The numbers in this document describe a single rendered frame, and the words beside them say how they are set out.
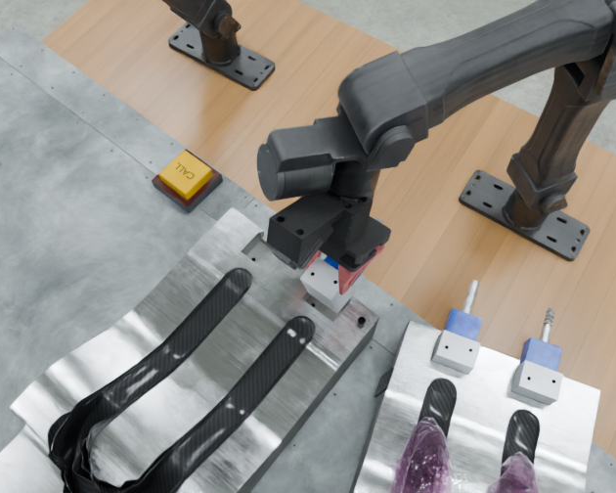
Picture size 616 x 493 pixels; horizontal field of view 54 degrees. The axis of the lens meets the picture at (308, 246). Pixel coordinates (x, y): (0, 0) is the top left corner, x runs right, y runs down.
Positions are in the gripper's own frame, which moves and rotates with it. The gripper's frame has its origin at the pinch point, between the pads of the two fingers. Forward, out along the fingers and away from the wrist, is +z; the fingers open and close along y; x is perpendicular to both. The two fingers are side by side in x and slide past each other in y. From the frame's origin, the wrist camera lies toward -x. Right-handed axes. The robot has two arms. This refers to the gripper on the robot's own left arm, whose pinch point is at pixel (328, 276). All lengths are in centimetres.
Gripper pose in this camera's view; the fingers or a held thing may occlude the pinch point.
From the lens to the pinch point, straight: 74.4
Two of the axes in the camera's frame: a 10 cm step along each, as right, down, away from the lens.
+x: 6.3, -4.6, 6.2
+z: -1.4, 7.2, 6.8
